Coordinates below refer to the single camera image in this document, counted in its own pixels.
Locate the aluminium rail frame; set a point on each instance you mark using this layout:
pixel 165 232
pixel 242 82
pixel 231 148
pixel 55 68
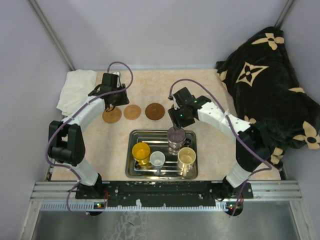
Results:
pixel 167 210

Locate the steel tray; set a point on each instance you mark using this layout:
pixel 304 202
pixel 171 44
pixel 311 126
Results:
pixel 157 141

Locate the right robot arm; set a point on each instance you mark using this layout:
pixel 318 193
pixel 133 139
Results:
pixel 252 141

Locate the black floral blanket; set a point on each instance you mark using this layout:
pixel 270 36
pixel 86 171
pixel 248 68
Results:
pixel 264 87

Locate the yellow cup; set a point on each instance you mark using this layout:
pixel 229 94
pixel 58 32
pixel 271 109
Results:
pixel 141 153

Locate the white folded cloth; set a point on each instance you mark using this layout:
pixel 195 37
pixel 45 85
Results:
pixel 77 86

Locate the cream mug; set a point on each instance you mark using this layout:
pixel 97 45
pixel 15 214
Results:
pixel 185 160

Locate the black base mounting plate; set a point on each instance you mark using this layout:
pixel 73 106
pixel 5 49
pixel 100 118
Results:
pixel 187 193

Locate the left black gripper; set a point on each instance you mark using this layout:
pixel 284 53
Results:
pixel 125 100

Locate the purple glass mug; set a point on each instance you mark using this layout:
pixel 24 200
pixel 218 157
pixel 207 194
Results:
pixel 177 139

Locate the small clear grey cup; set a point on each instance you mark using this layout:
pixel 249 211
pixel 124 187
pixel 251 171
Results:
pixel 157 160

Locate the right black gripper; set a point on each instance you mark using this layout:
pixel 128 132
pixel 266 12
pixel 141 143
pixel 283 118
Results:
pixel 173 114

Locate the woven coaster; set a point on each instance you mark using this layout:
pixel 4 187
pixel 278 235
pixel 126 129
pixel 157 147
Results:
pixel 113 116
pixel 132 112

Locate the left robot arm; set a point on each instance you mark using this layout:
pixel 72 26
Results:
pixel 65 138

